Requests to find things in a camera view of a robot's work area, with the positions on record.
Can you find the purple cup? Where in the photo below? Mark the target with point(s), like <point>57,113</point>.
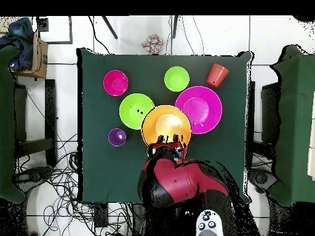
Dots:
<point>117,137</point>

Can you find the colourful patterned box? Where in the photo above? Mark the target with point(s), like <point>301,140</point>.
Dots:
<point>152,44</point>

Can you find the small green bowl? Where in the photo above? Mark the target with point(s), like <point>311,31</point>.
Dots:
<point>176,78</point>

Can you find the large orange bowl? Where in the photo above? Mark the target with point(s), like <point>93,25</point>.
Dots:
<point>167,120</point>

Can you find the thin black square frame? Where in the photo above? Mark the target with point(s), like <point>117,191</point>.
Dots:
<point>59,42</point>

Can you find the green cloth covered side table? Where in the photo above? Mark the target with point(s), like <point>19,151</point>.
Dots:
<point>6,123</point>
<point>295,123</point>

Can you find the black metal frame stand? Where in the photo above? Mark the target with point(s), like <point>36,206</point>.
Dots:
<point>270,113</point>
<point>50,123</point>

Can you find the dark green table cloth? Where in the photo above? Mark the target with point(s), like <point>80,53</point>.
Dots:
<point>98,172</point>

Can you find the black power strip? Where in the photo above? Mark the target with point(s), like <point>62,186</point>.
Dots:
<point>101,216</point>

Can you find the red-orange cup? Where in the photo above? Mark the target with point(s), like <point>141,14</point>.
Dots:
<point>217,75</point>

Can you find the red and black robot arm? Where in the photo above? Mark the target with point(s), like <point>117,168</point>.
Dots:
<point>182,182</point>

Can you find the large green bowl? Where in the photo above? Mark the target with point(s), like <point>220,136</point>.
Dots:
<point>133,115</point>

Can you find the blue cloth bundle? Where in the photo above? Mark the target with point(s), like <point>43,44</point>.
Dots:
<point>21,32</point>

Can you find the large pink bowl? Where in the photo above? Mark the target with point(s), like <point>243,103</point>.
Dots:
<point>199,108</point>

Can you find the small pink bowl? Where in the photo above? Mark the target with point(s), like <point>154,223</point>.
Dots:
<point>115,82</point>

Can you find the brown cardboard box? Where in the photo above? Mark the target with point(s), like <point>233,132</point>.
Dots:
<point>40,61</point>

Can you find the black tripod leg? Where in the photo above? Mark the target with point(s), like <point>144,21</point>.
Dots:
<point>174,27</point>
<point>110,27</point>

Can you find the black pedestal leg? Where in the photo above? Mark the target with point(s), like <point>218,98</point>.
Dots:
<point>260,178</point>
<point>32,175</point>

